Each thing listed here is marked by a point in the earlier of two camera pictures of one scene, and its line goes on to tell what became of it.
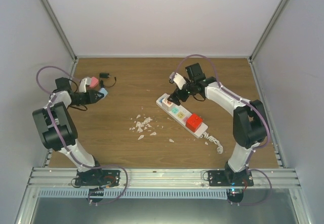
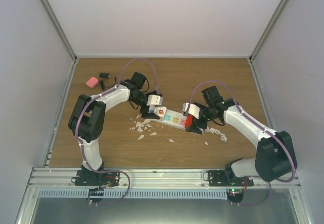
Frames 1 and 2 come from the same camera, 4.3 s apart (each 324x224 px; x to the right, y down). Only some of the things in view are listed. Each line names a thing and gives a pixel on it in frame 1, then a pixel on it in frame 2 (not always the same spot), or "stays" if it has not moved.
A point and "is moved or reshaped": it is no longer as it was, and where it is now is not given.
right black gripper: x=173 y=96 → x=196 y=129
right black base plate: x=230 y=178 stays
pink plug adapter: x=94 y=82 stays
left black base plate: x=98 y=178 stays
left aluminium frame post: x=56 y=23 stays
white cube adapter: x=166 y=104 → x=161 y=112
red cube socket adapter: x=194 y=122 stays
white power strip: x=180 y=114 is moved or reshaped
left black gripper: x=90 y=98 → x=147 y=115
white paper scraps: x=140 y=126 stays
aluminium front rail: x=165 y=178 stays
